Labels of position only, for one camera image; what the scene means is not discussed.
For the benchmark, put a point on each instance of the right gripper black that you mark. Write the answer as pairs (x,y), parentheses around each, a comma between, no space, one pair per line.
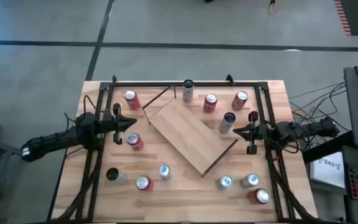
(261,132)

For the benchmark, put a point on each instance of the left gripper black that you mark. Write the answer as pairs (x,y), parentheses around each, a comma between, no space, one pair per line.
(110,123)

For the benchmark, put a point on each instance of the tall white Celsius can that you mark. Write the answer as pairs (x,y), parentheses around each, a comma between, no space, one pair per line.
(226,124)

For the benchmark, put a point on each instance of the red Fanta can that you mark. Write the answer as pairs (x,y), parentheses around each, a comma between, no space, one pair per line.
(132,101)
(210,104)
(135,142)

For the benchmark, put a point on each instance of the blue silver Red Bull can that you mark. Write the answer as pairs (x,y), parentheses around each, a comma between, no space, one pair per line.
(224,182)
(250,180)
(164,171)

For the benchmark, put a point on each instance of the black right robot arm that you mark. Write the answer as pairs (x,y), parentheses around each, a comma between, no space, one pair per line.
(319,127)

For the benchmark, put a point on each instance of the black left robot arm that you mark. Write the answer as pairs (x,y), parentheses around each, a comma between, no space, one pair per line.
(57,140)

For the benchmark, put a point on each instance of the tall silver black-top can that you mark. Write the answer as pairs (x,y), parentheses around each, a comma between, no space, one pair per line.
(117,176)

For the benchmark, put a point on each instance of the red Coca-Cola zero sugar can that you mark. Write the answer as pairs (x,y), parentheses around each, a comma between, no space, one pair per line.
(143,183)

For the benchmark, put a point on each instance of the tall white palm print can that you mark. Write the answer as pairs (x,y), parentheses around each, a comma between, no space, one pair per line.
(188,93)

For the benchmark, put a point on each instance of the black desk beam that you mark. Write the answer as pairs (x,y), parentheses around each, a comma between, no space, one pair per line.
(325,148)

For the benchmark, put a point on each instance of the white paper sign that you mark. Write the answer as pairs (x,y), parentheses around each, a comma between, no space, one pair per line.
(328,169)

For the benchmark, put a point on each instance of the black aluminium rig frame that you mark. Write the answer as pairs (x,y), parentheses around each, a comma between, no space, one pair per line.
(216,84)

